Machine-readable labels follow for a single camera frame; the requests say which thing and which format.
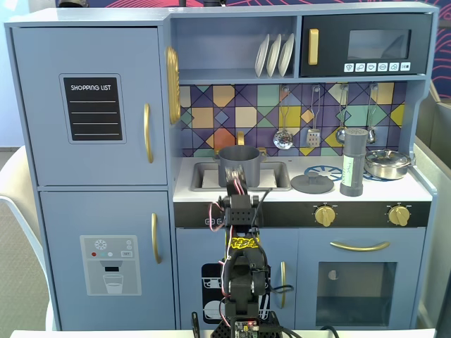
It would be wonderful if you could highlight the grey salt shaker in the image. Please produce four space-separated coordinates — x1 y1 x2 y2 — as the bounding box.
340 127 368 197

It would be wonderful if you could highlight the grey water dispenser sticker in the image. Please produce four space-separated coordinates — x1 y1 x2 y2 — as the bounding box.
80 234 142 296

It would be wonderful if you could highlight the metal skimmer spoon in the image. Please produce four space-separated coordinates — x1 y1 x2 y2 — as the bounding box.
273 87 294 150

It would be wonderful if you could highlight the blue toy kitchen unit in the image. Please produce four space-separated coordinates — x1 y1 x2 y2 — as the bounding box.
4 2 440 332

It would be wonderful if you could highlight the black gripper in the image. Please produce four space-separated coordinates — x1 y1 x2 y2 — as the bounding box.
221 167 249 199

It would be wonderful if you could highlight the metal ladle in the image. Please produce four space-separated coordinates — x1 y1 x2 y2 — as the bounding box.
335 84 350 145

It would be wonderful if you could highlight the large blue fridge door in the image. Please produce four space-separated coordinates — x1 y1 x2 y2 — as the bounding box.
11 27 168 187

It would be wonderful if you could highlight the gold toy wall phone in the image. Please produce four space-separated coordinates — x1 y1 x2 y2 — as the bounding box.
166 46 181 125

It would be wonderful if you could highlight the short gold freezer handle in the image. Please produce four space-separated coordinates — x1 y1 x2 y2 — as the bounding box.
151 212 163 264

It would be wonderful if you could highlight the blue oven door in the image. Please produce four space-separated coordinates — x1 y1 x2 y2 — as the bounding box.
297 227 426 328

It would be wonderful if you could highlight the grey plastic pot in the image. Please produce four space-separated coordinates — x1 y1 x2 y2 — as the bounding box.
212 145 268 188

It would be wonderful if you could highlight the metal slotted spatula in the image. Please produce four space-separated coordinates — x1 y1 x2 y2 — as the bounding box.
305 86 322 149

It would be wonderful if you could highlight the grey pot lid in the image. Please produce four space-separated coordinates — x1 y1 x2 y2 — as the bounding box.
290 172 335 194

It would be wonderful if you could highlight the robot controller board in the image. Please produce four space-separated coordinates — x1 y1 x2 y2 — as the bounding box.
230 319 262 338

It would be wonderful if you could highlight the beige side cabinet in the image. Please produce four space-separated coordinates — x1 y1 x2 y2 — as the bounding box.
415 98 451 332

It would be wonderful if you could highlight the red white servo wire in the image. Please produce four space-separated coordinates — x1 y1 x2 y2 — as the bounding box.
208 177 247 311

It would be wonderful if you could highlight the white chair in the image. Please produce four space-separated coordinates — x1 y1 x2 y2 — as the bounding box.
0 146 54 332

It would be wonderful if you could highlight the black power cable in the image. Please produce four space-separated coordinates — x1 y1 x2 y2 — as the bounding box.
278 325 339 338

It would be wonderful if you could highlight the gold oven handle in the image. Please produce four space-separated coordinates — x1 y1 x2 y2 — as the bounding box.
330 240 391 252

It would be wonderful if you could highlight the colourful tile backsplash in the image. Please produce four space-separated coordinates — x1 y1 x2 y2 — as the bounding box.
179 82 407 158

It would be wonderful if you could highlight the black shopping list board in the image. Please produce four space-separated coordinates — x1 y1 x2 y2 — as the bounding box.
58 73 127 144

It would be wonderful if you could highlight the blue freezer door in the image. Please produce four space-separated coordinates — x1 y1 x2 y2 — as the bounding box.
39 191 176 331

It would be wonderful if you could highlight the gold stove knob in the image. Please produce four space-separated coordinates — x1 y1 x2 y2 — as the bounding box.
314 205 337 227
388 205 411 227

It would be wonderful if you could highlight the gold dishwasher handle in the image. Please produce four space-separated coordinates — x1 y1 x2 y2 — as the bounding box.
280 261 288 309

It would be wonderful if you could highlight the metal serving spoon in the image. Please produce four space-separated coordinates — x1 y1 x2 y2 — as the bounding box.
365 84 378 144

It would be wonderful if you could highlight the black microwave door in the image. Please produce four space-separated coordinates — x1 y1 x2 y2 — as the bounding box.
299 13 433 77

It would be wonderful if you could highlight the gold toy faucet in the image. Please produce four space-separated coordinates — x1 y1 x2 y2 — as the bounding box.
213 131 268 156

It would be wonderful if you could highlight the steel pot with lid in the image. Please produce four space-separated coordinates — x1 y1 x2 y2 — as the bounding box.
363 149 416 181

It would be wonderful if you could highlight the white toy plate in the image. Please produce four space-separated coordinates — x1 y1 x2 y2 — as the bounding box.
254 33 271 78
266 33 283 78
278 32 295 77

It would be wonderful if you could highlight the grey toy sink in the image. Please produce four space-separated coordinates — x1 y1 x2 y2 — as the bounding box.
190 161 292 193

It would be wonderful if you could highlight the long gold fridge handle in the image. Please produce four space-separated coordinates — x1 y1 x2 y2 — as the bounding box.
143 103 155 164

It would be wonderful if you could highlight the black dishwasher sticker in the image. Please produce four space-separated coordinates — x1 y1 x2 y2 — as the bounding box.
201 263 272 325

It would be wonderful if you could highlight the gold microwave handle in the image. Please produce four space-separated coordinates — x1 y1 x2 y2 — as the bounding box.
308 28 320 66

